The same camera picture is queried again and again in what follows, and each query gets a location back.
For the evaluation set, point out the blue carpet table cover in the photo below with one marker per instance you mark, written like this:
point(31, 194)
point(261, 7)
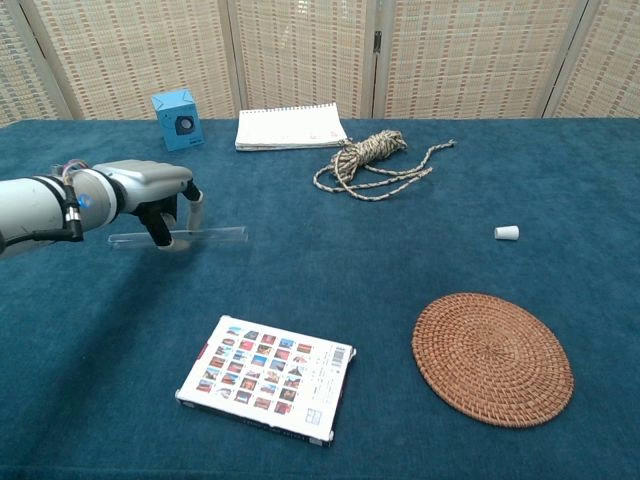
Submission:
point(320, 270)

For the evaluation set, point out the woven bamboo folding screen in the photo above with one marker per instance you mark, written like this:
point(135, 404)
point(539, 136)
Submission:
point(300, 50)

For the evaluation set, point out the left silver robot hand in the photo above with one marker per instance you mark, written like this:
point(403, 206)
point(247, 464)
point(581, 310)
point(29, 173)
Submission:
point(145, 176)

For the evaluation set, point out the picture card booklet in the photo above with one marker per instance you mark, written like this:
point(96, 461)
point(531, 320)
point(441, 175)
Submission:
point(265, 375)

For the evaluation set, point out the blue cube box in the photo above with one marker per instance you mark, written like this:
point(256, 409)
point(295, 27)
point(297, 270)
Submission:
point(175, 120)

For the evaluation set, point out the small white cap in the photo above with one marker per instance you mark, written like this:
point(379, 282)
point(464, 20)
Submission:
point(507, 233)

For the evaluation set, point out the transparent glass test tube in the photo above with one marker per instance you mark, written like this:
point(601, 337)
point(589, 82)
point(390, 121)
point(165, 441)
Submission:
point(225, 234)

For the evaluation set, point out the round woven rattan placemat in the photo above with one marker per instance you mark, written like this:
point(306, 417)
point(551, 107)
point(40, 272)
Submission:
point(492, 360)

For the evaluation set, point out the white spiral notebook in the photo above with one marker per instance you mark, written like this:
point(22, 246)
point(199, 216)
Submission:
point(290, 127)

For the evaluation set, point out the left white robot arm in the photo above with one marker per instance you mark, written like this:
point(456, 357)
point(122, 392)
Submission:
point(35, 207)

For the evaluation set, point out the black screen hinge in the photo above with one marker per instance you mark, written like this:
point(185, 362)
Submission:
point(377, 42)

